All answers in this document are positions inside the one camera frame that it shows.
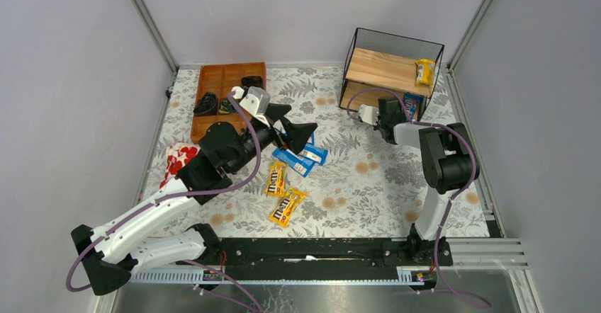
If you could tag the floral table mat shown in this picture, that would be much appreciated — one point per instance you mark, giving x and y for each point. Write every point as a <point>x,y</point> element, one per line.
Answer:
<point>366,188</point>

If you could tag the orange wooden compartment tray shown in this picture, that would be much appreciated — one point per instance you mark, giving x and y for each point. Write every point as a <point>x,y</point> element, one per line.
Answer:
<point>219,79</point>

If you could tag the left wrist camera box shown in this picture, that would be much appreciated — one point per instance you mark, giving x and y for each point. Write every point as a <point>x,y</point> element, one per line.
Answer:
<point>255,101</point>

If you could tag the yellow m&m bag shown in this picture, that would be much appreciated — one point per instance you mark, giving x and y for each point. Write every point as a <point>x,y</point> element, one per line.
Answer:
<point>291,199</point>
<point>276,182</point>

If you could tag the blue candy bag long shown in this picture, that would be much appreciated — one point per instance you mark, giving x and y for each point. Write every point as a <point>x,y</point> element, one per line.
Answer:
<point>301,165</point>

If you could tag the yellow candy bag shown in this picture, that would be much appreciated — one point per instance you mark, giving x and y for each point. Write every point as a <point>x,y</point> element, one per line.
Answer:
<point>425,69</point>

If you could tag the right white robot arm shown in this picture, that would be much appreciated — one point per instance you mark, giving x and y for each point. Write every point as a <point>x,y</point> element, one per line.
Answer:
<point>448,165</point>

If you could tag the blue candy bag right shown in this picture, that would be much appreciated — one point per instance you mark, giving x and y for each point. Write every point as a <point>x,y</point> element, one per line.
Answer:
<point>316,154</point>

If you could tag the colourful item in tray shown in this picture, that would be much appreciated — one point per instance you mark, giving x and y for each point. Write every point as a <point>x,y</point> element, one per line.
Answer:
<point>226,107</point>

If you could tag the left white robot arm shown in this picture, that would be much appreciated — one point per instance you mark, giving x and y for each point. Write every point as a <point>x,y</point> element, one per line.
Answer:
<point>110,254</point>

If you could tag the blue m&m candy bag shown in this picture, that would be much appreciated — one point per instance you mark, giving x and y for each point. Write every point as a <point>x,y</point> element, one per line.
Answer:
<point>413,103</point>

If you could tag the black glossy item in tray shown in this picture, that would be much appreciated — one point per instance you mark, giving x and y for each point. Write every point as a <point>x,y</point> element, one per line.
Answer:
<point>252,81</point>

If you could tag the red white patterned cloth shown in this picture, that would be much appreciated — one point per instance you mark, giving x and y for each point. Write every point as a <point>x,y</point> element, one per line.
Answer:
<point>178,155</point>

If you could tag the blue candy bag top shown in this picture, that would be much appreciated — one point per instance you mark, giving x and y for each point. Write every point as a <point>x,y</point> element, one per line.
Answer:
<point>311,138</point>

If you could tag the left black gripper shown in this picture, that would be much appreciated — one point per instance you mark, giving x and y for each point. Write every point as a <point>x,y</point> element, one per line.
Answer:
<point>276,126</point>

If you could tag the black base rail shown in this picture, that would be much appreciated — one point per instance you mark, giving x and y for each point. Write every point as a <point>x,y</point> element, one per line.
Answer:
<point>322,259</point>

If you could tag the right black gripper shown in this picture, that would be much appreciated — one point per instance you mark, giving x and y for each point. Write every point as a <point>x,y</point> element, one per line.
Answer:
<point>388,115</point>

